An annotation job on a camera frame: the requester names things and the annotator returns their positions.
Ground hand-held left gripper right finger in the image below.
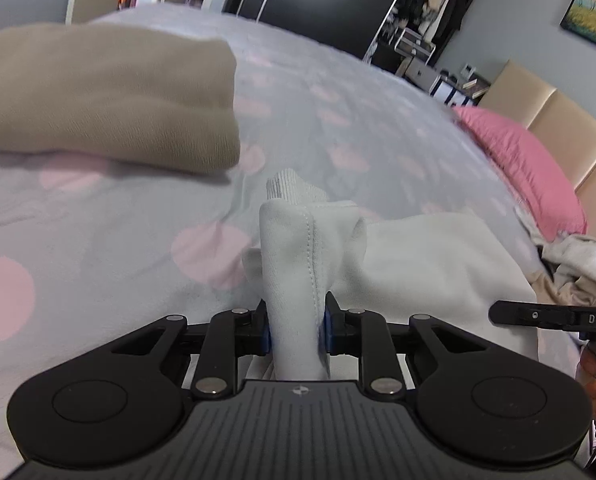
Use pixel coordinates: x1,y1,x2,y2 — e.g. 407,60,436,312
322,292,516,400

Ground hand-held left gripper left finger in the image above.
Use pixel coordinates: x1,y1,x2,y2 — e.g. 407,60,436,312
78,300,272,400

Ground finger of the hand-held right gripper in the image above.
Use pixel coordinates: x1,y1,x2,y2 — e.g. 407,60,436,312
488,300,576,331

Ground white sweatshirt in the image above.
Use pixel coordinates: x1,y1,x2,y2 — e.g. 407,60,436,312
240,167,539,396

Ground beige fleece pants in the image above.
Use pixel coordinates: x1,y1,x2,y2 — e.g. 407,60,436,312
0,22,242,176

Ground tan cloth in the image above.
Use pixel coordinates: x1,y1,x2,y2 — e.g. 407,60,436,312
528,270,579,306

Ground cream knit sweater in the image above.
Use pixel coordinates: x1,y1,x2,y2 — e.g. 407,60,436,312
525,232,596,306

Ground pink pillow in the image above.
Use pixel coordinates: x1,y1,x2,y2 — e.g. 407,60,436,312
450,105,589,241

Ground beige padded headboard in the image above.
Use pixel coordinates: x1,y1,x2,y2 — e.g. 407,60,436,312
478,58,596,281

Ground white nightstand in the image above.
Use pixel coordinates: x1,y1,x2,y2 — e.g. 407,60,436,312
400,55,491,108

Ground white storage box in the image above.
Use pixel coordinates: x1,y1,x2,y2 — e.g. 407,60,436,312
390,27,436,63

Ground dark sliding-door wardrobe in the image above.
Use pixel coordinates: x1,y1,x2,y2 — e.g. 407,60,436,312
223,0,421,63

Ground framed wall painting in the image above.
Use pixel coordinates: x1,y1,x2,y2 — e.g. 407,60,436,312
559,0,596,57

